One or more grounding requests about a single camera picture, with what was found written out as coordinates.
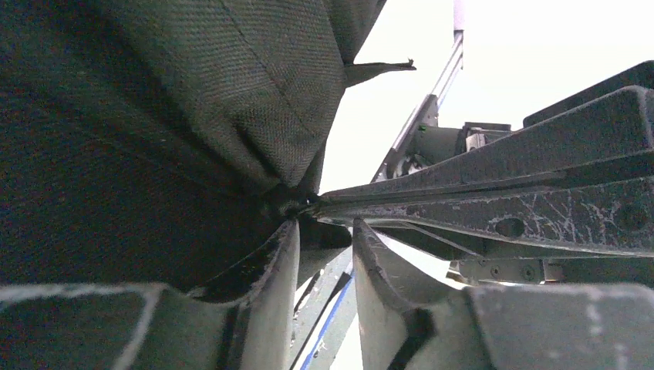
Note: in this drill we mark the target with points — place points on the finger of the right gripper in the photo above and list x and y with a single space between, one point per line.
609 218
610 138

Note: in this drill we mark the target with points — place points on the black backpack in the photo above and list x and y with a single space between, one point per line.
163 141

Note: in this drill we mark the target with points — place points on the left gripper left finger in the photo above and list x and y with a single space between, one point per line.
243 320

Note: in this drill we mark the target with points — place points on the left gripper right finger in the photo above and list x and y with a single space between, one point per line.
408 320

